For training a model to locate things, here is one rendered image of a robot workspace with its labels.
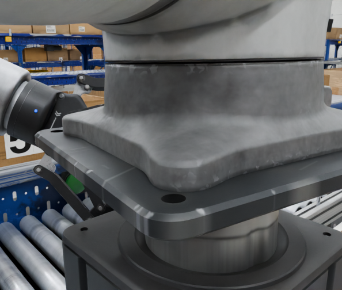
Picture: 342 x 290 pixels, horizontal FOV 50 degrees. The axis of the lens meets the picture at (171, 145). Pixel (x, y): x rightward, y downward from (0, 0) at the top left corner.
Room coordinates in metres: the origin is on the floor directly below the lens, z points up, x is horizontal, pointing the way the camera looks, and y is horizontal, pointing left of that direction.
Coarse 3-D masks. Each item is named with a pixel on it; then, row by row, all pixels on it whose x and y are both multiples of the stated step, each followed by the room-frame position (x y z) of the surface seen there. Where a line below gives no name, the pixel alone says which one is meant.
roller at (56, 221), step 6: (48, 210) 1.01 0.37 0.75; (54, 210) 1.02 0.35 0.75; (42, 216) 1.00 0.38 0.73; (48, 216) 0.98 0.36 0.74; (54, 216) 0.97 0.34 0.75; (60, 216) 0.97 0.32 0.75; (48, 222) 0.97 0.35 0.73; (54, 222) 0.95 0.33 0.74; (60, 222) 0.94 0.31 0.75; (66, 222) 0.93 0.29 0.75; (54, 228) 0.93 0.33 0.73; (60, 228) 0.91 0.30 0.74; (60, 234) 0.90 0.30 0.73
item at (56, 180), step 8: (40, 168) 0.42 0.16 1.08; (40, 176) 0.42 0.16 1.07; (48, 176) 0.42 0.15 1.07; (56, 176) 0.42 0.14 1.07; (56, 184) 0.42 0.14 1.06; (64, 184) 0.42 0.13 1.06; (64, 192) 0.42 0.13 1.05; (72, 192) 0.42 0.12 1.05; (72, 200) 0.42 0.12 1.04; (80, 200) 0.43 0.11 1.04; (80, 208) 0.42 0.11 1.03; (80, 216) 0.41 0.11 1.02; (88, 216) 0.41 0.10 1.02
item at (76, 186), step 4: (72, 176) 1.06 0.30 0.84; (68, 180) 1.06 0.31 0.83; (72, 180) 1.06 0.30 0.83; (76, 180) 1.07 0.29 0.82; (68, 184) 1.05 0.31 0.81; (72, 184) 1.06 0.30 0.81; (76, 184) 1.07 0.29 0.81; (80, 184) 1.08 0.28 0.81; (72, 188) 1.06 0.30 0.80; (76, 188) 1.07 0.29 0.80; (80, 188) 1.08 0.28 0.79; (84, 188) 1.09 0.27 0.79; (76, 192) 1.07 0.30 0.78; (80, 192) 1.08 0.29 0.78
